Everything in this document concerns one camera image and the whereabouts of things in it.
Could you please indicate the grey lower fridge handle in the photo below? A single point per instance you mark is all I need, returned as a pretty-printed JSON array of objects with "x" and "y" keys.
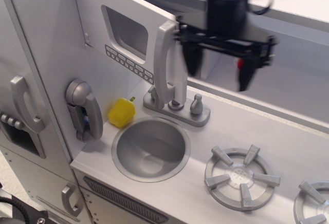
[{"x": 71, "y": 201}]

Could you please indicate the yellow toy bell pepper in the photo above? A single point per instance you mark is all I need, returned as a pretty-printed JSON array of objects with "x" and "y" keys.
[{"x": 122, "y": 112}]

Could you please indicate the grey fridge door handle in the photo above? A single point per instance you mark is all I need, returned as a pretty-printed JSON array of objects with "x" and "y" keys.
[{"x": 19, "y": 88}]

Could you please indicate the red white toy apple slice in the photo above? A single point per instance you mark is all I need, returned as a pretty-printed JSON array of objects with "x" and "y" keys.
[{"x": 238, "y": 62}]

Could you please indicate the grey fridge ice dispenser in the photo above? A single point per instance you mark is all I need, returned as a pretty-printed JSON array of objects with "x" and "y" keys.
[{"x": 18, "y": 133}]

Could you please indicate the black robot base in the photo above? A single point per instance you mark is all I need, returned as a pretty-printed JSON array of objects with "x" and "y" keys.
[{"x": 13, "y": 210}]

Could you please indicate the grey toy stove burner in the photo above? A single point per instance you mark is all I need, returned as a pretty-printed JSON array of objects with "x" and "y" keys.
[{"x": 240, "y": 179}]

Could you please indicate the grey toy wall phone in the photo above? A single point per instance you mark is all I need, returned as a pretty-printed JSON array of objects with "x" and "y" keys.
[{"x": 84, "y": 111}]

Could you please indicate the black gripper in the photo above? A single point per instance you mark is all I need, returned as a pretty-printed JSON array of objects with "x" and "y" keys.
[{"x": 224, "y": 27}]

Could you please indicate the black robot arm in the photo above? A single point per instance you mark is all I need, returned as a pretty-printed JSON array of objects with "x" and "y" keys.
[{"x": 224, "y": 27}]

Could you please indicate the round silver sink bowl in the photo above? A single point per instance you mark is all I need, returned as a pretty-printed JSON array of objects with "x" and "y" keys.
[{"x": 151, "y": 149}]

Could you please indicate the grey microwave door handle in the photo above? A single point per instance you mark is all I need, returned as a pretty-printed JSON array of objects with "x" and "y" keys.
[{"x": 164, "y": 41}]

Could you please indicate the grey oven vent panel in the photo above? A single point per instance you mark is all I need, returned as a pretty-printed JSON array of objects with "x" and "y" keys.
[{"x": 125, "y": 202}]

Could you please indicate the white toy microwave door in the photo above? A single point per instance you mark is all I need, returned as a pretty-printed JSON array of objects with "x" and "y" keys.
[{"x": 125, "y": 31}]

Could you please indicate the grey toy faucet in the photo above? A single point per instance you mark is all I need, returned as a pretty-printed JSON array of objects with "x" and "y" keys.
[{"x": 193, "y": 112}]

